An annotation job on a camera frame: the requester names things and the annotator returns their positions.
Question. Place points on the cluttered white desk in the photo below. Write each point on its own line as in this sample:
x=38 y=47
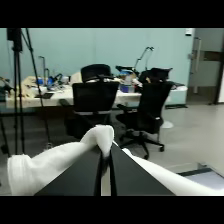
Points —
x=63 y=95

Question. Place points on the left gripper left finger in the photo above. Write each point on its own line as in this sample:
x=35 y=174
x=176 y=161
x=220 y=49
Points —
x=80 y=178

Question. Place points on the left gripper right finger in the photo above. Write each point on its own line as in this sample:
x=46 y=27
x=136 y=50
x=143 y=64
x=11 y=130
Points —
x=133 y=180

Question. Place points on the black office chair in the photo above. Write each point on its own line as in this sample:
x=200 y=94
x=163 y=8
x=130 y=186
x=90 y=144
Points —
x=96 y=70
x=95 y=96
x=151 y=103

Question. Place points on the black tripod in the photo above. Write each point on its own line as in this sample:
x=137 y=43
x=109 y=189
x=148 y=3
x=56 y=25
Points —
x=17 y=83

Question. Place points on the white T-shirt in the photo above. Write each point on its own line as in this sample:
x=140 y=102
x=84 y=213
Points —
x=50 y=166

